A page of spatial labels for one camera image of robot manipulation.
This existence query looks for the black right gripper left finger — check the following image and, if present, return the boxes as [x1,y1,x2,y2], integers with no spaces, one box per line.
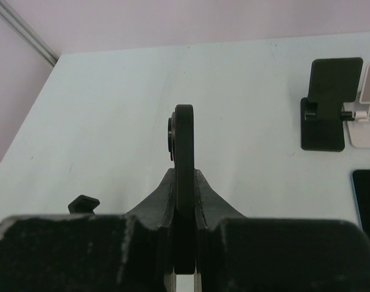
[0,169,176,291]

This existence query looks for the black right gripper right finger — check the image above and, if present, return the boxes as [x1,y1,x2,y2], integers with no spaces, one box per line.
[194,170,370,291]

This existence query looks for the black smartphone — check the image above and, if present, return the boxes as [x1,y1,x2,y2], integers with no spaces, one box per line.
[168,105,196,275]

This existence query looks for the teal-edged smartphone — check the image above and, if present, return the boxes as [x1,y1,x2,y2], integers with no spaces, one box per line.
[352,170,370,239]

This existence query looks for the white phone stand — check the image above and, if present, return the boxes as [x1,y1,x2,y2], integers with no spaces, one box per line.
[345,63,370,148]

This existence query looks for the black folding phone stand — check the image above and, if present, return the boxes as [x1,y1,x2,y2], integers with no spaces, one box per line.
[300,57,363,152]

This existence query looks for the black pole phone stand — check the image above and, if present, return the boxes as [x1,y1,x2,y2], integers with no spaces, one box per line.
[68,195,100,214]

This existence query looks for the aluminium corner post left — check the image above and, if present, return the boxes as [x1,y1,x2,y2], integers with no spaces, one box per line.
[0,1,59,67]

